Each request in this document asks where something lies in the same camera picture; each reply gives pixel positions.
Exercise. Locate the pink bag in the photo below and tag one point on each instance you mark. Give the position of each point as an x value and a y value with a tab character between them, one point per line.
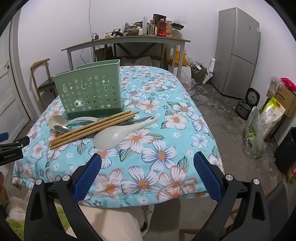
289	83

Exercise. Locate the person's shoe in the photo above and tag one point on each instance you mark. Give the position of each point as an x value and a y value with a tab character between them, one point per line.
148	217

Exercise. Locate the red oil bottle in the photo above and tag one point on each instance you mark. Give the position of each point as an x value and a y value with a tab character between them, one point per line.
161	27

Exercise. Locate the cardboard box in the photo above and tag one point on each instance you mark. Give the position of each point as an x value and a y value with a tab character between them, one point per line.
283	97

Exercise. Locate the green and white rug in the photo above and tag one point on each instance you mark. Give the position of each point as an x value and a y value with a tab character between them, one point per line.
16	213

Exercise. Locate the large white plastic spoon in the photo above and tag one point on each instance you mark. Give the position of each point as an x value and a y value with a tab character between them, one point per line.
108	139

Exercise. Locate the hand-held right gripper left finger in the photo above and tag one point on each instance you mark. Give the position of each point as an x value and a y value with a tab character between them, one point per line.
89	176

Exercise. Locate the yellow green sack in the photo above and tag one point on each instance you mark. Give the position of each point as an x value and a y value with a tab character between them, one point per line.
271	115

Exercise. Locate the wooden chair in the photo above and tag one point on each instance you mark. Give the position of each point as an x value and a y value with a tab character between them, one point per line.
45	83

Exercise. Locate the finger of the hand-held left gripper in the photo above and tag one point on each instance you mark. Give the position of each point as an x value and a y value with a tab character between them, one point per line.
18	142
4	136

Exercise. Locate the glass jar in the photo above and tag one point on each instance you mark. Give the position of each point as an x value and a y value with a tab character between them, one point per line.
133	31

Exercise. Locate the white plastic bag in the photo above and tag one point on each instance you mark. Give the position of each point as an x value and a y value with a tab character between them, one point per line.
187	81

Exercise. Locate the blue floral blanket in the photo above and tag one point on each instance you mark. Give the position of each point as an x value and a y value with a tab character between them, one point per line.
161	150

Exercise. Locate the grey table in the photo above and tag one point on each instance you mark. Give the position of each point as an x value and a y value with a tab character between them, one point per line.
129	39

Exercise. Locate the silver fridge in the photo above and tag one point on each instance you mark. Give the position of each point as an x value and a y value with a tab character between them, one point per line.
235	51

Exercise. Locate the black rice cooker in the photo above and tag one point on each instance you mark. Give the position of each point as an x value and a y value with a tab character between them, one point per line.
245	110

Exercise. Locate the green perforated utensil holder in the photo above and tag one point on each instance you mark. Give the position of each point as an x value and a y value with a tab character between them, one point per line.
92	92

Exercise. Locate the plastic bag of green vegetables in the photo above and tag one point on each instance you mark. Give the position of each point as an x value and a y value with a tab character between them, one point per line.
254	139

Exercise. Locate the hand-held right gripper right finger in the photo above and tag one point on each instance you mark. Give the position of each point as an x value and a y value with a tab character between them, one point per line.
208	176

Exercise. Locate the white board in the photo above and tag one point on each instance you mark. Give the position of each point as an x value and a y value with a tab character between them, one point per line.
209	71

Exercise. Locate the black bin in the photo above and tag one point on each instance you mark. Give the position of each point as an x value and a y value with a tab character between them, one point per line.
286	153

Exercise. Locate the small white plastic spoon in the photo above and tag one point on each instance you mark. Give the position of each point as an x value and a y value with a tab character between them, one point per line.
55	121

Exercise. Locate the yellow plastic bag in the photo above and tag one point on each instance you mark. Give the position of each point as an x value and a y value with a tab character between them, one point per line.
178	58

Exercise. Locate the person's leg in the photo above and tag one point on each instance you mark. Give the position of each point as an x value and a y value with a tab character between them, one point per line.
108	222

